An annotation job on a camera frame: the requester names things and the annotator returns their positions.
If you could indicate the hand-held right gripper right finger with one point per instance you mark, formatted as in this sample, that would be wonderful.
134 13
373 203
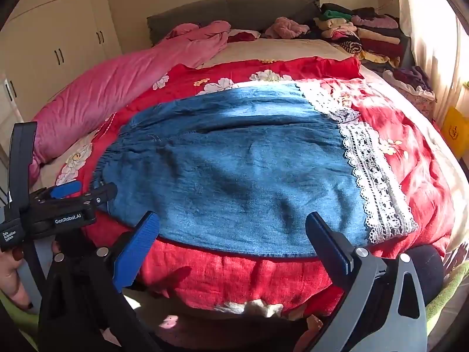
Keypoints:
326 244

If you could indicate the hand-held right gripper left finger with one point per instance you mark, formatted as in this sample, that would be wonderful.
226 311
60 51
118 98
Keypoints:
137 249

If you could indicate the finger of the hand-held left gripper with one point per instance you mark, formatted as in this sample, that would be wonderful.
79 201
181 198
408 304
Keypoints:
99 195
66 190

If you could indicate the blue denim lace-hem pants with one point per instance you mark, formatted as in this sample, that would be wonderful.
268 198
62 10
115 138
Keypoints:
238 176

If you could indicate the person's left hand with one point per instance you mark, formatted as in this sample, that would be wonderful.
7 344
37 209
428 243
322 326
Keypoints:
9 282

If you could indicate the person's black trouser leg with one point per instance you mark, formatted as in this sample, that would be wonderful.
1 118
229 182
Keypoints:
425 267

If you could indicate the pink quilt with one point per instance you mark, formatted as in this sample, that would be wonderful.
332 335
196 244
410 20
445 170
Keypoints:
110 88

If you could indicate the person's green garment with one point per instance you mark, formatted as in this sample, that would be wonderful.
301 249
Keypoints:
452 282

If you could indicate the red floral blanket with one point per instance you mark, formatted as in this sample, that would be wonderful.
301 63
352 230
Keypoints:
403 135

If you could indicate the cream wardrobe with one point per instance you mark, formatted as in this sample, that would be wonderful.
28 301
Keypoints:
55 25

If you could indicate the floral laundry basket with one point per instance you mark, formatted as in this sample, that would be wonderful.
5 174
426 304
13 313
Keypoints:
417 99

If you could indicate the yellow bag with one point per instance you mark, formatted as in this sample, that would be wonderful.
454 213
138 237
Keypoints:
454 128

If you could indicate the purple clothes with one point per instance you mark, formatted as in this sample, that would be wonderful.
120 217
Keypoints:
414 77

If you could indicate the dark red garment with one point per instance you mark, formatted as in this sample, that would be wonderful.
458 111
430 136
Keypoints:
242 37

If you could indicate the pile of folded clothes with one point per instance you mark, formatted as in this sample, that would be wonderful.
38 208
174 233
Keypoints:
366 33

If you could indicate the pink fluffy garment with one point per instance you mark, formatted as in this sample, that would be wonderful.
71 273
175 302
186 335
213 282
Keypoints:
285 27

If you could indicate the grey padded headboard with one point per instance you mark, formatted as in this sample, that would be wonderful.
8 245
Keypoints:
238 11

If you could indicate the cream curtain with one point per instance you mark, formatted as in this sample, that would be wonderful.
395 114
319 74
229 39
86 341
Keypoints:
432 36

